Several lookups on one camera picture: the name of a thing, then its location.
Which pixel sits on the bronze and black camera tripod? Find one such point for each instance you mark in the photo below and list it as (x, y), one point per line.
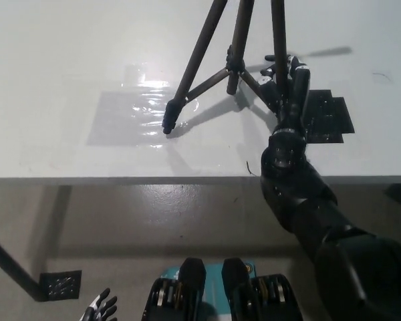
(198, 53)

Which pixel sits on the black table leg base plate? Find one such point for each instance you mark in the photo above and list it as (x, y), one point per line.
(60, 284)

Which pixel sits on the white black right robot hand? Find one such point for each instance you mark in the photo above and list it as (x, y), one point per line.
(300, 87)

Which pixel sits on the clear tape patch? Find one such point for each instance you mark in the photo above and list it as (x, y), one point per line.
(120, 120)

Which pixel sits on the black tape patch on table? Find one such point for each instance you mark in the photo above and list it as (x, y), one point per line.
(331, 117)

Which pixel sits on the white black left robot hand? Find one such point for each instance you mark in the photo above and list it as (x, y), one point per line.
(98, 309)

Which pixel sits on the black robot legs with teal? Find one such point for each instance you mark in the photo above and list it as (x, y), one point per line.
(194, 294)

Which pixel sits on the black table leg bar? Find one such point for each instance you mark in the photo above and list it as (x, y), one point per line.
(13, 264)

